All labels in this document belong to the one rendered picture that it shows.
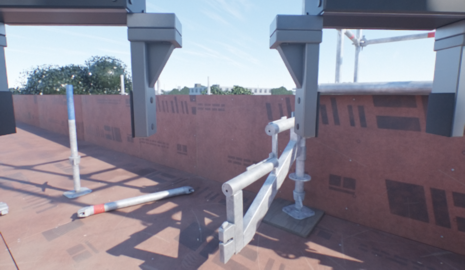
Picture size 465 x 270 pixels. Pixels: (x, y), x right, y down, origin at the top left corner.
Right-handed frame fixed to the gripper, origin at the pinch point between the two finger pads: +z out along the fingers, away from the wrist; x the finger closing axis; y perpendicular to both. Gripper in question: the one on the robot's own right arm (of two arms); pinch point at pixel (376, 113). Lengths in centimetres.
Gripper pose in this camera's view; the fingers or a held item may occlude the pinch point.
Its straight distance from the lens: 25.4
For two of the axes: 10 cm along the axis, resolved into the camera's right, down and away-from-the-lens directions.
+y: 0.3, 1.2, -9.9
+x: 10.0, 0.0, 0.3
